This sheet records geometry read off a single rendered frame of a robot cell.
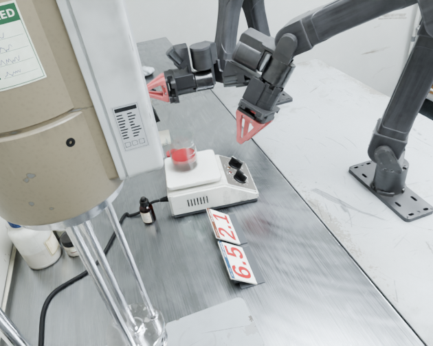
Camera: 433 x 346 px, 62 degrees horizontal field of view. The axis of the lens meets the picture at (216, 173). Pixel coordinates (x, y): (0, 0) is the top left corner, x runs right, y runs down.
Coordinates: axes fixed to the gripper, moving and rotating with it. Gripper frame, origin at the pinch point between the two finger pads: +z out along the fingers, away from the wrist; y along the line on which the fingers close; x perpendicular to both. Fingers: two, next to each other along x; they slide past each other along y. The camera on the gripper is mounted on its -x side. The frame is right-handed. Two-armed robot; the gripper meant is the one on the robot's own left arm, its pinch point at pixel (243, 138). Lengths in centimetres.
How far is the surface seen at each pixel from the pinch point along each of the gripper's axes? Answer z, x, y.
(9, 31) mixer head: -25, 4, 63
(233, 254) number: 11.6, 14.8, 21.5
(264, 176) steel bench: 7.7, 8.1, -4.9
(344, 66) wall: -2, -15, -198
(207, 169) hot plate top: 7.1, -1.6, 9.2
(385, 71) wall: -9, 9, -226
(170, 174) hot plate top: 11.2, -7.6, 13.3
